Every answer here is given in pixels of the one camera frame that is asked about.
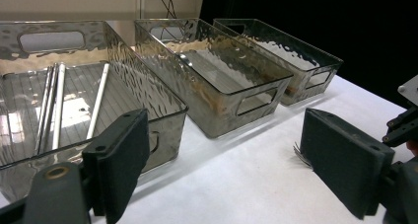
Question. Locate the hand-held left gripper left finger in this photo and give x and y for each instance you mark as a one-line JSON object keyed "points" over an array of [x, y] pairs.
{"points": [[120, 158]]}

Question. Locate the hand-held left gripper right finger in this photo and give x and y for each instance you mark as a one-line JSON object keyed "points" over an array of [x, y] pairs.
{"points": [[345, 161]]}

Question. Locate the white chopstick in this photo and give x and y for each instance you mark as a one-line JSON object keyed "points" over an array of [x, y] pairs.
{"points": [[97, 100]]}

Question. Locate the smoky clear plastic bin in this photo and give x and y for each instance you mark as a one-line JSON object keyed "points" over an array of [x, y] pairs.
{"points": [[230, 72], [138, 86], [295, 53]]}

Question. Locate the steel chopstick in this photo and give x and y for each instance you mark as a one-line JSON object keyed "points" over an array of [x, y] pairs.
{"points": [[49, 109]]}

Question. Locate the white table cover board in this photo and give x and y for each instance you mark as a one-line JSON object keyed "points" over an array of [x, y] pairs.
{"points": [[246, 184]]}

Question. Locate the black curtain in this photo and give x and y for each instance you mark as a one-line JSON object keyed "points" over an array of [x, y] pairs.
{"points": [[328, 20]]}

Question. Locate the beige wooden desk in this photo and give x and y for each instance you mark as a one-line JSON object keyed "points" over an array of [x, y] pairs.
{"points": [[65, 0]]}

